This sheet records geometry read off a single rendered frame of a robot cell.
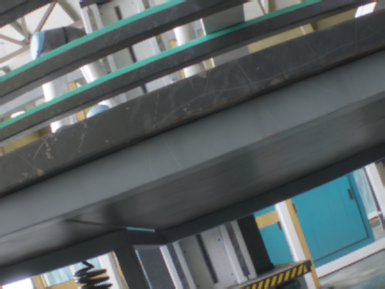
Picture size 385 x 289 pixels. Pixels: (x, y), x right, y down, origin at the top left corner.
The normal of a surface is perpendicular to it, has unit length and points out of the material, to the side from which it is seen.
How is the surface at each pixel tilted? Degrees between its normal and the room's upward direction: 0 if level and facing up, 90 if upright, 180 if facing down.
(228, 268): 90
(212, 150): 90
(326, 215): 90
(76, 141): 90
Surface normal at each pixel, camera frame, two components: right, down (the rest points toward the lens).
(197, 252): 0.07, -0.22
